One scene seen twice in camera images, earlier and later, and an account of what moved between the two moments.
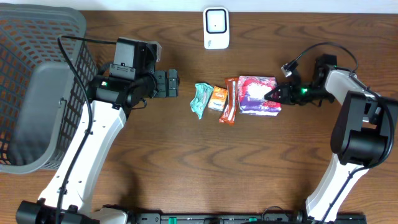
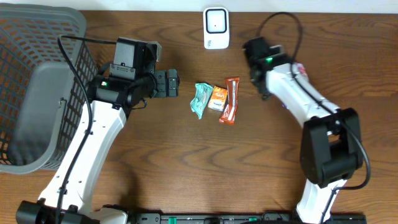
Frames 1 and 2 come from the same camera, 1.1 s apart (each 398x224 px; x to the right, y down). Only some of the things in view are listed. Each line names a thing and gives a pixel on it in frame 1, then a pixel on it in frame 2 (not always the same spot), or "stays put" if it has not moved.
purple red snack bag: [251, 92] -> [301, 68]
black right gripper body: [306, 93] -> [260, 86]
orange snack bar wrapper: [229, 114] stays put
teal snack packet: [203, 92] stays put
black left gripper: [161, 83] stays put
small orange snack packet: [217, 98] stays put
